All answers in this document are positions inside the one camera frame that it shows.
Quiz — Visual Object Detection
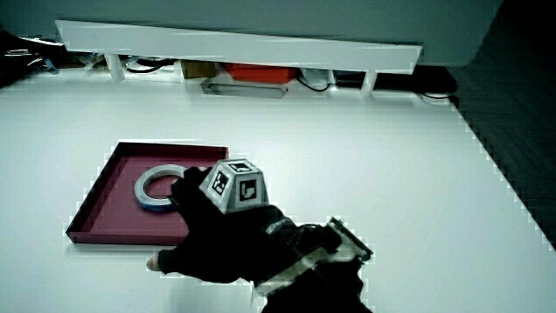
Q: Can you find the person's right hand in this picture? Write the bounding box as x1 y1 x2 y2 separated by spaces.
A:
146 158 344 286

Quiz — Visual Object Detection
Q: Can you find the blue tape roll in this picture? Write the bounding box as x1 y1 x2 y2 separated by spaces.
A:
134 163 189 213

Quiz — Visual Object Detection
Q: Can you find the person's right forearm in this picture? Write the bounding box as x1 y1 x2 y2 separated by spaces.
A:
251 216 374 313

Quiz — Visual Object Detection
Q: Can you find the maroon shallow tray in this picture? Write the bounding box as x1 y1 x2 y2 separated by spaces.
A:
65 141 230 246

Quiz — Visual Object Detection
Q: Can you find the grey flat metal tray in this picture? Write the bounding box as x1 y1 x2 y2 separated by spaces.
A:
200 77 289 100

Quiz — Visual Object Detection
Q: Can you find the orange box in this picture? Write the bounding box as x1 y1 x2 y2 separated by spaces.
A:
223 63 299 85

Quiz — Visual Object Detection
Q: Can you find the brown cardboard box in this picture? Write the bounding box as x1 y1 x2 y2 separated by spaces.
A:
181 60 219 80

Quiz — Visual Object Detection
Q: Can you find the white adapter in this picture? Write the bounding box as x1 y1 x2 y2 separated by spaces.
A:
299 68 336 88

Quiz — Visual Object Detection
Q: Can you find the white desk shelf riser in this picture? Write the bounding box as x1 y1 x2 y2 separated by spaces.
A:
55 19 423 97

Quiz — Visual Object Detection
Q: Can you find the black equipment pile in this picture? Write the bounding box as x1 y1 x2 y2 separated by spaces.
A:
0 28 67 90

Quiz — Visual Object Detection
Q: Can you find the black cable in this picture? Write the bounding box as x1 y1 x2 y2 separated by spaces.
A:
125 58 175 75
419 90 460 108
296 76 332 93

